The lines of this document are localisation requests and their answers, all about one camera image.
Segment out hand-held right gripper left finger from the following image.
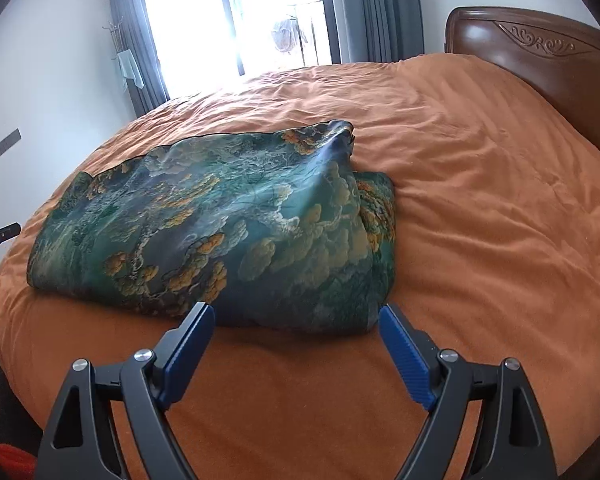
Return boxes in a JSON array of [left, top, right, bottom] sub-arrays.
[[36, 301, 217, 480]]

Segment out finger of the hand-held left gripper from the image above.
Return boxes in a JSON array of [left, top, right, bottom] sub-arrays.
[[0, 222, 22, 253]]

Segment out red fluffy garment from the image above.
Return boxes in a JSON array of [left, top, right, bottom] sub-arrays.
[[0, 442, 38, 480]]

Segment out sliding glass balcony door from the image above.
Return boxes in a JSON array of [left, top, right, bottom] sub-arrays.
[[140, 0, 341, 101]]

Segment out light blue hanging cloth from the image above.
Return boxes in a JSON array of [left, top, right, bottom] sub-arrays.
[[116, 50, 144, 90]]

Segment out carved wooden headboard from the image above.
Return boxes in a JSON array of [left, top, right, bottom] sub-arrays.
[[445, 6, 600, 166]]

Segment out grey-blue curtain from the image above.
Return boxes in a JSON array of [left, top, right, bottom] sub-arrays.
[[107, 0, 171, 116], [330, 0, 426, 65]]

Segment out long grey wall switch panel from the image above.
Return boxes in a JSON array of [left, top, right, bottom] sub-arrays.
[[0, 128, 22, 157]]

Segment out clothes hanging on balcony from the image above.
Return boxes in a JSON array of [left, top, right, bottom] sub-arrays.
[[271, 15, 306, 55]]

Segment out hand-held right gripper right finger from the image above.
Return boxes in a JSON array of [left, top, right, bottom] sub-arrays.
[[378, 302, 558, 480]]

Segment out orange bed blanket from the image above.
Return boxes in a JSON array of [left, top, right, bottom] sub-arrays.
[[0, 52, 600, 480]]

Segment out wooden coat rack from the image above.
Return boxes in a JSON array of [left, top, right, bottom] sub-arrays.
[[102, 20, 131, 91]]

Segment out green landscape print jacket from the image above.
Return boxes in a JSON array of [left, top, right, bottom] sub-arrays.
[[26, 120, 397, 336]]

